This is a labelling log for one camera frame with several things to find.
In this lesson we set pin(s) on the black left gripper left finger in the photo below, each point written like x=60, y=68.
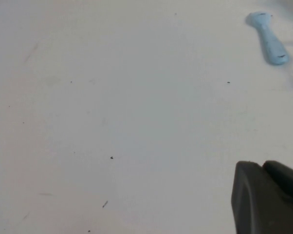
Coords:
x=258, y=207

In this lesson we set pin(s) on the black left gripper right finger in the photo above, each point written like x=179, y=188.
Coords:
x=287, y=180

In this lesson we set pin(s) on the light blue plastic fork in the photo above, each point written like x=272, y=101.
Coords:
x=270, y=41

